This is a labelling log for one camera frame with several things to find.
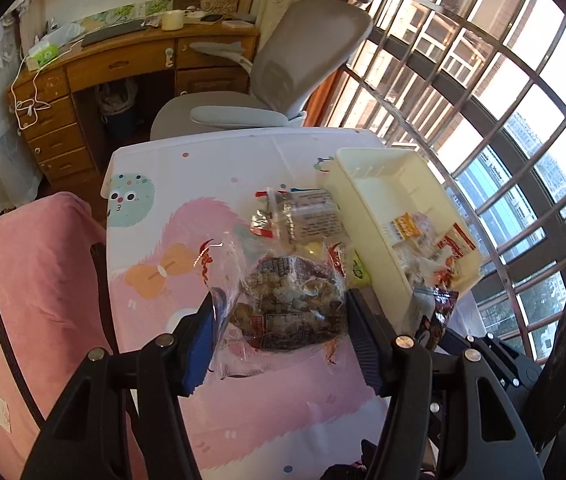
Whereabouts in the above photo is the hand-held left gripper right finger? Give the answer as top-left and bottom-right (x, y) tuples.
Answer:
(345, 287), (546, 480)

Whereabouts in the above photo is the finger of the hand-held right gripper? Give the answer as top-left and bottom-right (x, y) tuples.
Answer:
(450, 332), (546, 401)

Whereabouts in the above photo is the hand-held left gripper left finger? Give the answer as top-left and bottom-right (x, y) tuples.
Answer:
(20, 294), (216, 480)

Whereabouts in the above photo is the dark red patterned snack packet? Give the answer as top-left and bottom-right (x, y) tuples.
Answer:
(413, 285), (460, 352)

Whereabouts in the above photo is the clear bag of dark snacks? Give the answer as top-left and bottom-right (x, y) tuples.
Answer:
(194, 239), (351, 380)

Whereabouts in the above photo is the white packet with red edges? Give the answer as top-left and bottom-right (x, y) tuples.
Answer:
(249, 189), (284, 239)

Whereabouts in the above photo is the white plastic bin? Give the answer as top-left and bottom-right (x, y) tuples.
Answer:
(319, 147), (484, 336)

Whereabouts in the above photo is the green snack packet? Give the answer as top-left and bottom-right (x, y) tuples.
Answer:
(347, 250), (374, 288)

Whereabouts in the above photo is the clear wrapped yellow cake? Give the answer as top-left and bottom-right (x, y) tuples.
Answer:
(413, 212), (444, 261)

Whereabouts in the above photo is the orange label snack packet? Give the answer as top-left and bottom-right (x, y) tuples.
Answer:
(388, 211), (424, 251)

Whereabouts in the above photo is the red and white snack packet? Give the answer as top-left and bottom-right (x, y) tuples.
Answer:
(435, 225), (478, 281)

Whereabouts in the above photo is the large clear printed snack bag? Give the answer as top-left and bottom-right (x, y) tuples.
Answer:
(265, 186), (346, 251)

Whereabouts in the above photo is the pink blanket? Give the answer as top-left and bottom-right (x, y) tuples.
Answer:
(0, 192), (144, 480)

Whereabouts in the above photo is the black waste bin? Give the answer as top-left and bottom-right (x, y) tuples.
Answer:
(95, 82), (138, 133)

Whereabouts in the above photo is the window with metal grille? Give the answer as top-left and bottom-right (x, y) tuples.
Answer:
(313, 0), (566, 376)

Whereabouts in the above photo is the grey office chair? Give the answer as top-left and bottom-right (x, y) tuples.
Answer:
(150, 0), (388, 141)

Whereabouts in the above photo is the wooden desk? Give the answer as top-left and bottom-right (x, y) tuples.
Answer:
(8, 22), (261, 186)

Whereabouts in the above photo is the dark keyboard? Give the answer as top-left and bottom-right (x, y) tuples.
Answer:
(80, 19), (148, 47)

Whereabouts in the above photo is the green tissue box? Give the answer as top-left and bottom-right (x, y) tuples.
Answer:
(28, 42), (58, 68)

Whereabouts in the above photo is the white charging cable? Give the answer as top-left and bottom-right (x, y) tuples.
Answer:
(10, 42), (84, 131)

